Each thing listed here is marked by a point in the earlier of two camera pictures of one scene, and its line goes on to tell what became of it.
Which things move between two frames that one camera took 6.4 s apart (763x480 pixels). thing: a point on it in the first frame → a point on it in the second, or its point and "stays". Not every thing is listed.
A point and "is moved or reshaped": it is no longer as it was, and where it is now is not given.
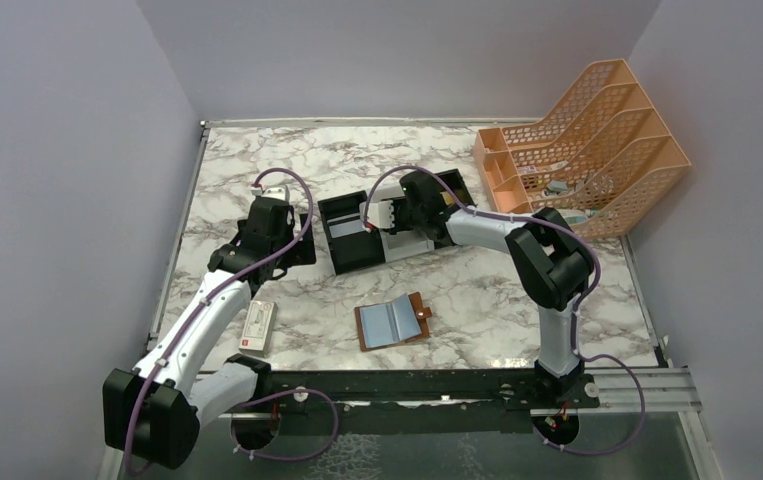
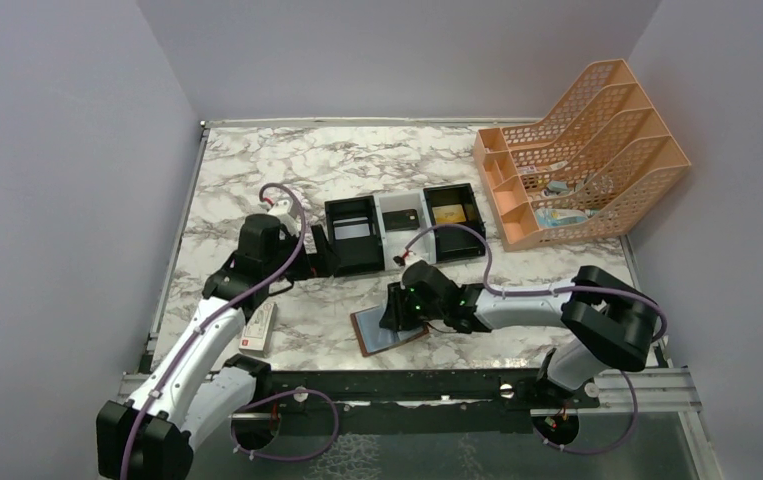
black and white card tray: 384,245 is moved or reshaped
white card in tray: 347,228 stays
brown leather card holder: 395,322 stays
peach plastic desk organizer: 601,159 stays
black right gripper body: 406,219 → 409,310
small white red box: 259,328 stays
